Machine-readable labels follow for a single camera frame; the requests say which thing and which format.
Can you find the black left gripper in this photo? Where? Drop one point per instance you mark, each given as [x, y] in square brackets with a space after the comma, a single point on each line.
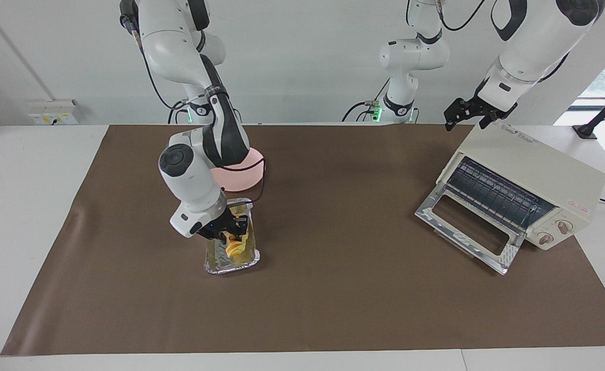
[488, 105]

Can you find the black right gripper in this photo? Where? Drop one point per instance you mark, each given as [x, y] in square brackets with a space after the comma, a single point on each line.
[225, 224]

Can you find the golden ridged bread loaf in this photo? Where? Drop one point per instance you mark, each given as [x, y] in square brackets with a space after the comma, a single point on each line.
[235, 250]

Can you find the aluminium foil tray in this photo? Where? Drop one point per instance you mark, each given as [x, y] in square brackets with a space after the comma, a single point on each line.
[230, 265]

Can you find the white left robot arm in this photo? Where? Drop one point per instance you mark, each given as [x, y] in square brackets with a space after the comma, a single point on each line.
[534, 41]

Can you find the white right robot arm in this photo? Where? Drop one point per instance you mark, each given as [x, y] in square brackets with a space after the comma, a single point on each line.
[189, 175]

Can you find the cream toaster oven body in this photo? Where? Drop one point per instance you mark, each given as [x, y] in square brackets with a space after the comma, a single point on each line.
[534, 165]

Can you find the cream oven knob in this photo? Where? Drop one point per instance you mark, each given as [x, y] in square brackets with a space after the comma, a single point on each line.
[545, 238]
[564, 226]

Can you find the pink round plate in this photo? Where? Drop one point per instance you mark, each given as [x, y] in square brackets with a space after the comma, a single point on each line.
[246, 178]

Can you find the brown table mat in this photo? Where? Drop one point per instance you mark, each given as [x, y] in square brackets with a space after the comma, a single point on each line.
[333, 288]

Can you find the silver foil-lined frame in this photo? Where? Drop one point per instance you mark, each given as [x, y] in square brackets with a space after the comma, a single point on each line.
[429, 212]

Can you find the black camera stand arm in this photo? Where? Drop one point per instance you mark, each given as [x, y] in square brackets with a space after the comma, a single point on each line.
[604, 113]

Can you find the white wall power socket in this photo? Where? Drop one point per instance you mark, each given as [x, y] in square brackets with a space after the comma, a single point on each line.
[50, 114]

